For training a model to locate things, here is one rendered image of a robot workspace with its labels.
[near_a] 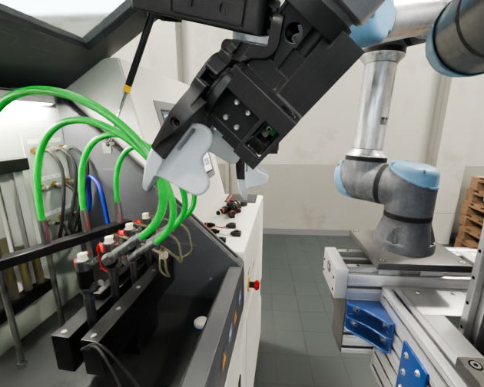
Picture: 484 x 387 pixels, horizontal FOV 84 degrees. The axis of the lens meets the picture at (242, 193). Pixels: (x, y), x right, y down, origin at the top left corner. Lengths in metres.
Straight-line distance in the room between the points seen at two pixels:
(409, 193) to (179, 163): 0.64
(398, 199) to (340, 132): 2.62
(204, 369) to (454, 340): 0.50
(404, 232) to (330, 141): 2.61
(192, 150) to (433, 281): 0.77
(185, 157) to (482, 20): 0.23
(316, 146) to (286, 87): 3.11
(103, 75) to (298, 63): 0.77
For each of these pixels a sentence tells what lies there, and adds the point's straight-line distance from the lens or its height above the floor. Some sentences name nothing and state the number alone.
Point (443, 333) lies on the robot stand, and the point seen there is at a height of 0.95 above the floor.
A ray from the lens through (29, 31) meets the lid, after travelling 0.76.
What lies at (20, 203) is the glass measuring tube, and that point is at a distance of 0.85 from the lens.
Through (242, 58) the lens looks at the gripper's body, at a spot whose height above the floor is 1.42.
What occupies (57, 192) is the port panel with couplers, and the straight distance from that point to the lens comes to 0.95.
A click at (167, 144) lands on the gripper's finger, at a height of 1.35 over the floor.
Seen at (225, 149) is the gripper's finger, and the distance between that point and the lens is 0.31.
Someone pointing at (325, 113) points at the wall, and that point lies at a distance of 3.33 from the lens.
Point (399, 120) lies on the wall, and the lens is 3.60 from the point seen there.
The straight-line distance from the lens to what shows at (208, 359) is 0.58.
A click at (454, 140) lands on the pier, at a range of 3.70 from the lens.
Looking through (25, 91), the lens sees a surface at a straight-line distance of 0.59.
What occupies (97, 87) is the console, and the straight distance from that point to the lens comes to 0.95.
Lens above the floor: 1.37
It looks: 15 degrees down
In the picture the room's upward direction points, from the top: straight up
